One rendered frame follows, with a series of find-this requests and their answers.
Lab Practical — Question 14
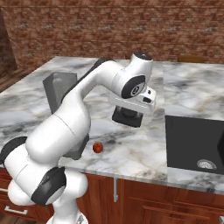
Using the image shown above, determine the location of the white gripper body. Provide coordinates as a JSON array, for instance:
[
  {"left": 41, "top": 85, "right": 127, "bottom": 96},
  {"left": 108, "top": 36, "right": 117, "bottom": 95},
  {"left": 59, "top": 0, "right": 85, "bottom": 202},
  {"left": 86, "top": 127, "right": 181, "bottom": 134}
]
[{"left": 108, "top": 93, "right": 157, "bottom": 116}]

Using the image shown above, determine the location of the red apple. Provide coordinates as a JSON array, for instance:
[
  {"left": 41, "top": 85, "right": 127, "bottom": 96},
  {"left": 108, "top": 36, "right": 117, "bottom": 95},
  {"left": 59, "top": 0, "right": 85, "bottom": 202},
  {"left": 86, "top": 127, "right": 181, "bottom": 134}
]
[{"left": 92, "top": 141, "right": 105, "bottom": 155}]

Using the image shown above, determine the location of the grey blender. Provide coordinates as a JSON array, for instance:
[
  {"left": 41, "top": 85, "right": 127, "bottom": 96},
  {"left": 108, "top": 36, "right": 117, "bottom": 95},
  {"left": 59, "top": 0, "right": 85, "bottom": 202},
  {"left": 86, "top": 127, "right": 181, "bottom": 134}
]
[{"left": 42, "top": 71, "right": 90, "bottom": 161}]

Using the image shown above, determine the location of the black sink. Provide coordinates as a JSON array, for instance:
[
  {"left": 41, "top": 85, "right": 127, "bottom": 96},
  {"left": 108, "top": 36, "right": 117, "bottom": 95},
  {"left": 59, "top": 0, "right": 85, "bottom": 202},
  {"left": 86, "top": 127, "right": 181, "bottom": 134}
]
[{"left": 164, "top": 115, "right": 224, "bottom": 176}]

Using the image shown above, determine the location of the brown wooden cupboard door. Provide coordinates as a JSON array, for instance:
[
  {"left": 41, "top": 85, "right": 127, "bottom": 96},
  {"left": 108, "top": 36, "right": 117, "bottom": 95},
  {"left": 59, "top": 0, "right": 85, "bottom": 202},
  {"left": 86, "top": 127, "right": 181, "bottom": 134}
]
[
  {"left": 76, "top": 172, "right": 118, "bottom": 224},
  {"left": 117, "top": 178, "right": 224, "bottom": 224}
]

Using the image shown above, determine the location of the brown wooden drawer front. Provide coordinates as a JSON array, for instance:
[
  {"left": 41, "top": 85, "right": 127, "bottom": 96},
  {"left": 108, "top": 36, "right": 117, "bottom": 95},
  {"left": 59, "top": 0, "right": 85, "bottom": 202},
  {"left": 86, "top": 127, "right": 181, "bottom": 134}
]
[{"left": 0, "top": 191, "right": 55, "bottom": 223}]

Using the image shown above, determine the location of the silver cupboard handle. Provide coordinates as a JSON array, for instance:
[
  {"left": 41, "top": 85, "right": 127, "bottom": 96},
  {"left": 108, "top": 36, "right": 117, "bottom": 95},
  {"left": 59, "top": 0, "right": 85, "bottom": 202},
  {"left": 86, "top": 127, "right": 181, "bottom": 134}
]
[{"left": 113, "top": 177, "right": 119, "bottom": 203}]

